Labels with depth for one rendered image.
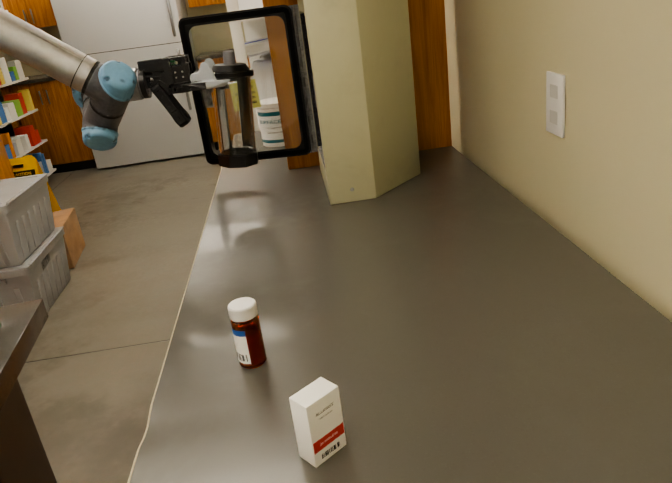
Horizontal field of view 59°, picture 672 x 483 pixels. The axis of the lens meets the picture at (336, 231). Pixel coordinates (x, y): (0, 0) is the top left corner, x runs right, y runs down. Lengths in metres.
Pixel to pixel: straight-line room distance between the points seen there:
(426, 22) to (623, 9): 0.84
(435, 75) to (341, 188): 0.53
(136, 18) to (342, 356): 5.69
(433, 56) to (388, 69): 0.35
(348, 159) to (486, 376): 0.74
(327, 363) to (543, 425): 0.29
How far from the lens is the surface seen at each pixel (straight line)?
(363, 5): 1.37
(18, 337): 1.14
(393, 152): 1.47
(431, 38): 1.77
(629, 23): 0.99
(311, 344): 0.88
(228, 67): 1.45
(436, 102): 1.79
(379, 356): 0.83
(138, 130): 6.49
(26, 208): 3.52
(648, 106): 0.96
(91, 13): 6.45
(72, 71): 1.36
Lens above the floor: 1.40
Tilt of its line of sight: 22 degrees down
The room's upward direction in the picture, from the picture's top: 8 degrees counter-clockwise
